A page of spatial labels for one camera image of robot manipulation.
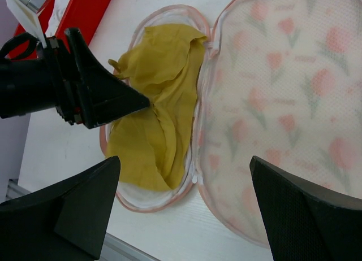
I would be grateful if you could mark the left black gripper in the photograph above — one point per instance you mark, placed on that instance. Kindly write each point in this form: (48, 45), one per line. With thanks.
(38, 76)

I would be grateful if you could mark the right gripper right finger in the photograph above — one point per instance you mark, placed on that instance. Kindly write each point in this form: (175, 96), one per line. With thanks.
(303, 220)

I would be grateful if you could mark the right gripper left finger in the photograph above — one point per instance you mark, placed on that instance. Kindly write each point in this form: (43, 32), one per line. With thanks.
(105, 173)

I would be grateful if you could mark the yellow bra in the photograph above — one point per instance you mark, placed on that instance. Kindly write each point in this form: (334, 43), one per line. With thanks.
(152, 143)

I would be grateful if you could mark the floral mesh laundry bag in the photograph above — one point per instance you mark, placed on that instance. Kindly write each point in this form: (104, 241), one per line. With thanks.
(281, 80)

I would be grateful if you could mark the red plastic tray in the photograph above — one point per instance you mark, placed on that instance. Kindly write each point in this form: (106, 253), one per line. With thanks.
(57, 16)

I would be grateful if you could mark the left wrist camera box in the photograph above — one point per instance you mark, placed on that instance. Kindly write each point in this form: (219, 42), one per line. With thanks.
(27, 13)

